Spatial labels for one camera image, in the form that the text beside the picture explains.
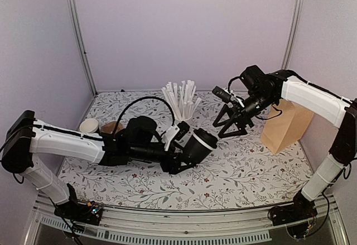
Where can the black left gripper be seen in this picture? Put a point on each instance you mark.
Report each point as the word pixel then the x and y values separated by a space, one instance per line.
pixel 174 169

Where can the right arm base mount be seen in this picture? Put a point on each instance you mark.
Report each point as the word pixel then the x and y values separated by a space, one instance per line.
pixel 300 209

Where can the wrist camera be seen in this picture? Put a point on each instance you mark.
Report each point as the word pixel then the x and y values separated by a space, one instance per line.
pixel 228 96
pixel 175 132

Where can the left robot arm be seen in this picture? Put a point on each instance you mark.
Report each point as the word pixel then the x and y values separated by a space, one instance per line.
pixel 29 136

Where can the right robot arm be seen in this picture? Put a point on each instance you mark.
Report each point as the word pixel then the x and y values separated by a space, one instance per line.
pixel 252 91

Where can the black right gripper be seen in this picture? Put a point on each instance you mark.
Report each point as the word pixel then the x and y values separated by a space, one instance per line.
pixel 241 118

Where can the left aluminium corner post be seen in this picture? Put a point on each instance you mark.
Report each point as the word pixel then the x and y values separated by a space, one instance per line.
pixel 81 46

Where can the right aluminium corner post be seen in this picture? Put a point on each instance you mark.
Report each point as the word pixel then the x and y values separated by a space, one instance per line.
pixel 297 10

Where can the aluminium front rail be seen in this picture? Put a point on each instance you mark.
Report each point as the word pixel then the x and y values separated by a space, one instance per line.
pixel 121 225

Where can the aluminium corner post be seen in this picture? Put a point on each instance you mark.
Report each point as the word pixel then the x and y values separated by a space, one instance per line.
pixel 81 46
pixel 297 10

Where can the black plastic cup lid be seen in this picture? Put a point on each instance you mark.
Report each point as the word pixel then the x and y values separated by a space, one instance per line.
pixel 206 139

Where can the black and white coffee cup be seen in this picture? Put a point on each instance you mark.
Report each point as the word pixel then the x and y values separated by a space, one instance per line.
pixel 195 150

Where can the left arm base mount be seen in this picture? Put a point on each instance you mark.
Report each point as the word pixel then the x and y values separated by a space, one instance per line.
pixel 89 213

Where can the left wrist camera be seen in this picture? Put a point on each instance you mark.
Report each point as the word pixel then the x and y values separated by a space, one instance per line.
pixel 175 132

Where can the brown paper bag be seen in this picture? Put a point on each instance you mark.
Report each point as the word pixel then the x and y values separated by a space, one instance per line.
pixel 286 124

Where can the paper-wrapped straws bundle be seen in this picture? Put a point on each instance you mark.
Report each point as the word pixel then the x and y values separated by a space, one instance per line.
pixel 180 97

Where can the white paper straw cup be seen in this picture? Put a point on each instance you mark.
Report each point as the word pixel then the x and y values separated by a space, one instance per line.
pixel 187 120

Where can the brown cardboard cup carrier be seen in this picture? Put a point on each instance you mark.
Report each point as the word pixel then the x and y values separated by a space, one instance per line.
pixel 108 128

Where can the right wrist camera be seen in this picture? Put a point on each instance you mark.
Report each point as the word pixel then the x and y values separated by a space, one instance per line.
pixel 228 96

